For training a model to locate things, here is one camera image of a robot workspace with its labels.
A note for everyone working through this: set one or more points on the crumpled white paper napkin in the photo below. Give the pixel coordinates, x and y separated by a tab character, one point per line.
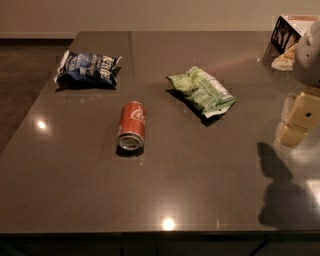
285	61

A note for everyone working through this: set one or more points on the red coke can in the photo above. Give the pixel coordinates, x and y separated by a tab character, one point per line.
132	125

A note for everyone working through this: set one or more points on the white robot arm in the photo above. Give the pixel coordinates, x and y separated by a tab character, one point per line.
307	60

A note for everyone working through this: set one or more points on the green chips bag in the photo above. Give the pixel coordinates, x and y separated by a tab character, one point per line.
203	91

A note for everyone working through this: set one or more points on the black box with white lid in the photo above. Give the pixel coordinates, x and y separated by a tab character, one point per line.
289	29

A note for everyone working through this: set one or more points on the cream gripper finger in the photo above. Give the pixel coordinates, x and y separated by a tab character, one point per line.
291	137
305	113

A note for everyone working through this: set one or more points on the blue kettle chips bag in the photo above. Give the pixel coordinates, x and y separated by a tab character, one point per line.
88	69

